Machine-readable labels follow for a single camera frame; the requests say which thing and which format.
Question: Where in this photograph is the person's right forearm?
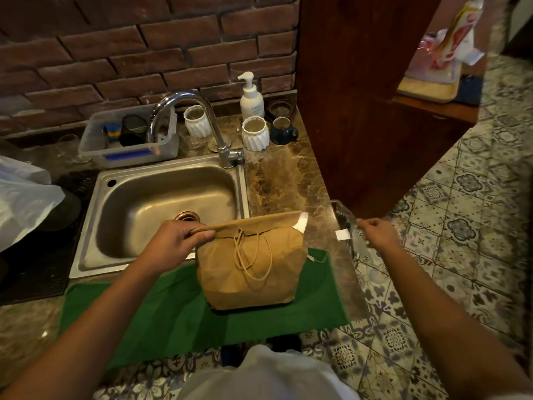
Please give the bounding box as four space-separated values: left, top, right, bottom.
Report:
378 243 533 400

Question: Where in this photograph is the black drying mat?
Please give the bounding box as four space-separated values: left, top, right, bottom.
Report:
0 169 100 306

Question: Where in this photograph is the white soap pump bottle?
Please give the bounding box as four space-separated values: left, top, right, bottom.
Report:
237 71 265 120

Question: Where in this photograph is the green cloth mat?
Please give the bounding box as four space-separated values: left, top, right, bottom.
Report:
58 248 350 369

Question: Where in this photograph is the stainless steel sink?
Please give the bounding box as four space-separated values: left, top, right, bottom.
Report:
69 154 250 279

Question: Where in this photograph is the clear drinking glass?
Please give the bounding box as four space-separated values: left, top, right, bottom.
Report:
54 133 91 165

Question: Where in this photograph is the red and white plastic bag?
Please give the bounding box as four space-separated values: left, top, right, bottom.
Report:
405 0 487 84

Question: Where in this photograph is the person's left hand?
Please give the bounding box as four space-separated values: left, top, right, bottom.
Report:
139 220 216 276

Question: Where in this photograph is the person's white shirt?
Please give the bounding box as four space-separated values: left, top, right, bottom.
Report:
177 345 361 400

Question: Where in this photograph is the chrome faucet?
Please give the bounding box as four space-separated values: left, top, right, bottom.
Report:
148 91 245 170

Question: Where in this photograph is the yellow tray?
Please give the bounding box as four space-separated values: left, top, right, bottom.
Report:
396 76 463 104

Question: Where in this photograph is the dark wooden cabinet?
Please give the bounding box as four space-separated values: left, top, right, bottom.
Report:
295 0 488 219

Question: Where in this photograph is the clear plastic storage tub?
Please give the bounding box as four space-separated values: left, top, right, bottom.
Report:
78 103 180 169

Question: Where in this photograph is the person's right hand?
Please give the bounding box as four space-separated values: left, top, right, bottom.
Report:
356 218 402 253

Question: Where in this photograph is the brown ceramic bowl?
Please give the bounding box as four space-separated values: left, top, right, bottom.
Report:
266 100 295 121

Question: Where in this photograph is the dark blue mug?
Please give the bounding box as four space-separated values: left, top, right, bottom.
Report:
270 117 300 146

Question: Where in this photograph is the white ribbed ceramic cup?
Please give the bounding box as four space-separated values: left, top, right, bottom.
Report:
183 105 213 139
242 116 270 152

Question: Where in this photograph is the clear plastic bag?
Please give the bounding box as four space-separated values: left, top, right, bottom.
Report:
330 199 369 259

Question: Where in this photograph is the black cup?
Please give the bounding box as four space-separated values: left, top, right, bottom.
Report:
120 115 149 147

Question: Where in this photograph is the brown paper bag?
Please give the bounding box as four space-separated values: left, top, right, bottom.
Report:
190 211 309 311

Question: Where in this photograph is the person's left forearm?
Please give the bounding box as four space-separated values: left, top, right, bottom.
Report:
0 261 167 400

